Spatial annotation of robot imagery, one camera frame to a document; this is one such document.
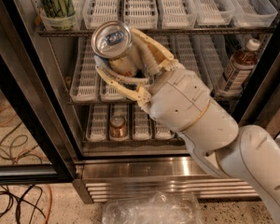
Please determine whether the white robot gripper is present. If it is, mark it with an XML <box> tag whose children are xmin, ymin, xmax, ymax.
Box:
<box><xmin>95</xmin><ymin>28</ymin><xmax>210</xmax><ymax>132</ymax></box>

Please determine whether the copper can bottom left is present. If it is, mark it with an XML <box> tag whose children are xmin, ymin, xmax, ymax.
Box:
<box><xmin>110</xmin><ymin>115</ymin><xmax>126</xmax><ymax>138</ymax></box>

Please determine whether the brown tea bottle white cap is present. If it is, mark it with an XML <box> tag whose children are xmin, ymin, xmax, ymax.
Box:
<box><xmin>218</xmin><ymin>38</ymin><xmax>260</xmax><ymax>91</ymax></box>

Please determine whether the right glass fridge door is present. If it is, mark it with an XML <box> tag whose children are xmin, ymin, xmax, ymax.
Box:
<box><xmin>251</xmin><ymin>40</ymin><xmax>280</xmax><ymax>151</ymax></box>

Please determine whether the clear plastic container on floor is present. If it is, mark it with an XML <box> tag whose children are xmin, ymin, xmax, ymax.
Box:
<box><xmin>102</xmin><ymin>191</ymin><xmax>203</xmax><ymax>224</ymax></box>

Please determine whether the green drink can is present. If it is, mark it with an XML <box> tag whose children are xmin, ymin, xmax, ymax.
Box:
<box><xmin>41</xmin><ymin>0</ymin><xmax>75</xmax><ymax>18</ymax></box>

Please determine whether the redbull can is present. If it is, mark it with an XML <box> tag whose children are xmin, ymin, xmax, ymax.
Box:
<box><xmin>91</xmin><ymin>21</ymin><xmax>142</xmax><ymax>77</ymax></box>

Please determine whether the open glass fridge door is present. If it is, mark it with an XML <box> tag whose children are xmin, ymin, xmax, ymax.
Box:
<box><xmin>0</xmin><ymin>0</ymin><xmax>76</xmax><ymax>185</ymax></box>

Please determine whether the orange cable on floor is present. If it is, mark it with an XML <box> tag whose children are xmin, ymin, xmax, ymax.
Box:
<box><xmin>0</xmin><ymin>105</ymin><xmax>53</xmax><ymax>224</ymax></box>

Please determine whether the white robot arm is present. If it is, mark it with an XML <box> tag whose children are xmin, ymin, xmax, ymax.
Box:
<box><xmin>91</xmin><ymin>22</ymin><xmax>280</xmax><ymax>224</ymax></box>

